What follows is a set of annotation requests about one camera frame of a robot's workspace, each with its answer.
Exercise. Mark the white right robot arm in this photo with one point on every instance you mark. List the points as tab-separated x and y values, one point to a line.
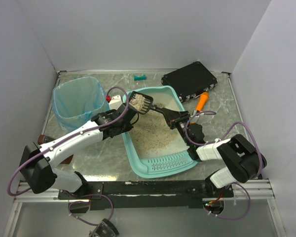
242	158

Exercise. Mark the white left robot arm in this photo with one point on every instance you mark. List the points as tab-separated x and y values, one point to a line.
39	163

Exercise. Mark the beige cat litter pellets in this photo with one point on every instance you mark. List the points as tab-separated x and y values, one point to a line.
151	133

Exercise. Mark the teal litter box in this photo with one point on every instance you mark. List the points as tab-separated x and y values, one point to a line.
163	162

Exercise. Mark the litter waste clumps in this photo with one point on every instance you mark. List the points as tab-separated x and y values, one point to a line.
137	102

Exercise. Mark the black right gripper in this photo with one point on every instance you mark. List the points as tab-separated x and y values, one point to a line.
178	118

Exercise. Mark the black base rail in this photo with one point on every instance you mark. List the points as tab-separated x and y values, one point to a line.
144	194

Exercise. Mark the white trash bin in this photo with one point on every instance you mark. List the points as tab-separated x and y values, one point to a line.
76	103

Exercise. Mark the blue plastic bin liner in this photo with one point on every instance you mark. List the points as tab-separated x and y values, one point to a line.
76	103

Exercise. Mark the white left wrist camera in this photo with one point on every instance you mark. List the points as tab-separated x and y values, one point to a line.
114	102

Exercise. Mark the black hard case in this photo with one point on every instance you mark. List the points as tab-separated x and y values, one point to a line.
190	81

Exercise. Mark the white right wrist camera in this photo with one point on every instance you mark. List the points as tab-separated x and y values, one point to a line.
195	116

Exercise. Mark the black litter scoop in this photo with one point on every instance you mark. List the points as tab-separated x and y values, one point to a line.
148	104

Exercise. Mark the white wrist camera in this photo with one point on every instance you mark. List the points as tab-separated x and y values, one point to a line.
114	102
195	116

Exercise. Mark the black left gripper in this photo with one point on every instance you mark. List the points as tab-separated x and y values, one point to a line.
126	111

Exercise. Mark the small teal block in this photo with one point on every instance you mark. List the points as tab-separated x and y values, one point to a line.
140	77

